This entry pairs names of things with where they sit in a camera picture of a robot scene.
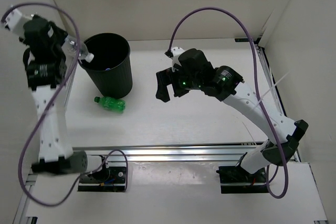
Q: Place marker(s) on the white zip tie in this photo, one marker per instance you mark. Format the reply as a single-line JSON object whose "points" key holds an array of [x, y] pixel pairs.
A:
{"points": [[270, 89]]}

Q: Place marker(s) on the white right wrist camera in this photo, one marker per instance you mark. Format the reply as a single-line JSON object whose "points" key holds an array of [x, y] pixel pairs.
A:
{"points": [[174, 54]]}

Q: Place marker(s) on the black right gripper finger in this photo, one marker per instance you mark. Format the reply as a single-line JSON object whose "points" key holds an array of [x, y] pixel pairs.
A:
{"points": [[179, 91], [163, 80]]}

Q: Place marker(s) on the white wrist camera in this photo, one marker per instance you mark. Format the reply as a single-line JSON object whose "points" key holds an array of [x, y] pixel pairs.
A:
{"points": [[15, 22], [174, 54]]}

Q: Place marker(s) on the green plastic soda bottle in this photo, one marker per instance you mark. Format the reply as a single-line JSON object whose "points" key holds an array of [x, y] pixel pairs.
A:
{"points": [[111, 104]]}

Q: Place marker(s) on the black plastic waste bin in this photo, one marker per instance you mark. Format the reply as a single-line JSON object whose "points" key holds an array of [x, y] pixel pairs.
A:
{"points": [[110, 51]]}

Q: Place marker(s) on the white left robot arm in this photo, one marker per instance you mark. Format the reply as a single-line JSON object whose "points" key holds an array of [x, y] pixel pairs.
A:
{"points": [[45, 65]]}

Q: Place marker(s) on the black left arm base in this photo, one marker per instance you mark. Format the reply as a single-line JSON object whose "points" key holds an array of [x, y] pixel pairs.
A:
{"points": [[110, 179]]}

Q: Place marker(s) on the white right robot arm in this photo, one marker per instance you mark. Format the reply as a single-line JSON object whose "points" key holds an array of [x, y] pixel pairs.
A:
{"points": [[229, 87]]}

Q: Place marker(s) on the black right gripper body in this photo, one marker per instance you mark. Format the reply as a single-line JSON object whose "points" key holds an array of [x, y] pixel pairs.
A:
{"points": [[180, 77]]}

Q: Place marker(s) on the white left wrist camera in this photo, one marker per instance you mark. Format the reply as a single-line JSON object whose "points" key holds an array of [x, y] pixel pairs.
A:
{"points": [[15, 22]]}

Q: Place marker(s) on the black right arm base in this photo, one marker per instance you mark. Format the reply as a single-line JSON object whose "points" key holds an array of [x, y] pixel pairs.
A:
{"points": [[235, 180]]}

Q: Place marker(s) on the aluminium front frame rail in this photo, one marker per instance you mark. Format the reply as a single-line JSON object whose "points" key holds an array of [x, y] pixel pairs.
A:
{"points": [[230, 153]]}

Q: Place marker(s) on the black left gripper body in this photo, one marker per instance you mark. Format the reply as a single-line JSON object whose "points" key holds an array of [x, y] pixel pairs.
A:
{"points": [[21, 39]]}

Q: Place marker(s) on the clear Aquafina bottle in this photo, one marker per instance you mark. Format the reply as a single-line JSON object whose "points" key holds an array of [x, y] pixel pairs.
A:
{"points": [[70, 48]]}

